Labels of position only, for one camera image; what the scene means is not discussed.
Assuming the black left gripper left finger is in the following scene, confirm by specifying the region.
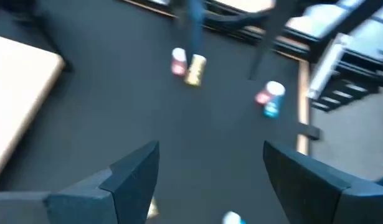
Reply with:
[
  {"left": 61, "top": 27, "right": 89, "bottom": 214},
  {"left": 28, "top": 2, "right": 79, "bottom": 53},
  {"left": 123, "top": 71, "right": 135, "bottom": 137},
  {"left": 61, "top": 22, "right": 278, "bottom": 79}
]
[{"left": 0, "top": 141, "right": 160, "bottom": 224}]

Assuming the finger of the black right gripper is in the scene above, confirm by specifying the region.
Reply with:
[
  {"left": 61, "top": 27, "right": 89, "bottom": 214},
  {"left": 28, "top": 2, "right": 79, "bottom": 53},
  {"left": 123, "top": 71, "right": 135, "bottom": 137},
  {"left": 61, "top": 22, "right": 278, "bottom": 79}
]
[
  {"left": 188, "top": 0, "right": 207, "bottom": 58},
  {"left": 248, "top": 0, "right": 303, "bottom": 80}
]

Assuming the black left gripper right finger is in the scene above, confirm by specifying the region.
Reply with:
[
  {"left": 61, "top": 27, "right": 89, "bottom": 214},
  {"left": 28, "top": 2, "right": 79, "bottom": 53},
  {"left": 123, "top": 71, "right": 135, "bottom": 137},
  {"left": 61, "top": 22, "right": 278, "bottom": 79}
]
[{"left": 263, "top": 141, "right": 383, "bottom": 224}]

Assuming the pink medicine bottle white cap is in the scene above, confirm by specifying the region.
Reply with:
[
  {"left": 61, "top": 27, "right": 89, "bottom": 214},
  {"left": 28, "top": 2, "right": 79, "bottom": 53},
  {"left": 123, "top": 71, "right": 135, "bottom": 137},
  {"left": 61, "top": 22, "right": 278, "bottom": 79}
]
[{"left": 171, "top": 47, "right": 188, "bottom": 77}]

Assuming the yellow medicine bottle white cap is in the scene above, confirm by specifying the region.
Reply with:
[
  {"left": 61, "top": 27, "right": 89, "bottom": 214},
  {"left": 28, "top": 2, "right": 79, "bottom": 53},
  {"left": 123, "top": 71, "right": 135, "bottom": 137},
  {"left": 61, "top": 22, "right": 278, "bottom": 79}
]
[
  {"left": 184, "top": 54, "right": 207, "bottom": 87},
  {"left": 146, "top": 197, "right": 160, "bottom": 219}
]

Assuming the red medicine bottle white cap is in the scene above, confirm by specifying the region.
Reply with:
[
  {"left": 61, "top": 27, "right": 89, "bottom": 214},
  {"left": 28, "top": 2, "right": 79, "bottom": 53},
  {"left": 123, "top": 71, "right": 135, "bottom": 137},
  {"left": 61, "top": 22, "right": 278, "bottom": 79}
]
[{"left": 255, "top": 88, "right": 273, "bottom": 106}]

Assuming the blue medicine bottle white cap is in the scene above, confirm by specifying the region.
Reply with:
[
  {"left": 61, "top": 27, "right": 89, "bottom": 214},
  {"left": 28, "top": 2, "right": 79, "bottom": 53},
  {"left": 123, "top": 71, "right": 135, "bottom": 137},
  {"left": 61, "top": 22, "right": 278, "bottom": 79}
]
[
  {"left": 262, "top": 80, "right": 286, "bottom": 119},
  {"left": 221, "top": 211, "right": 247, "bottom": 224}
]

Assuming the black table edge bracket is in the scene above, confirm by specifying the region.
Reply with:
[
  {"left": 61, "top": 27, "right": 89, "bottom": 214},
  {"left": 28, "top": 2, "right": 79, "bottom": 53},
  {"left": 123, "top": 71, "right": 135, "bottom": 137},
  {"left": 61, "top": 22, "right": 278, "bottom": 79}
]
[{"left": 298, "top": 123, "right": 321, "bottom": 141}]

